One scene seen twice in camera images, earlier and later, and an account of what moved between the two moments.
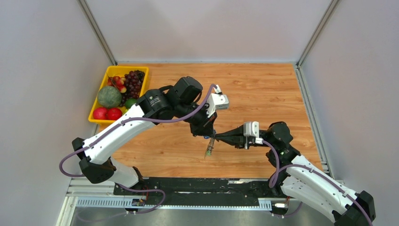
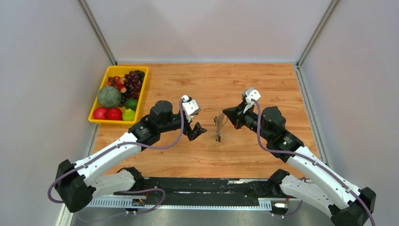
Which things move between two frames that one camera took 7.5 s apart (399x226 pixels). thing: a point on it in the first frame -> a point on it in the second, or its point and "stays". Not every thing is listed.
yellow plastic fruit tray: [118, 71] stays
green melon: [109, 96] stays
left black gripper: [206, 127] -> [196, 130]
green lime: [129, 102] stays
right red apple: [114, 113] stays
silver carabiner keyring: [210, 148] -> [219, 120]
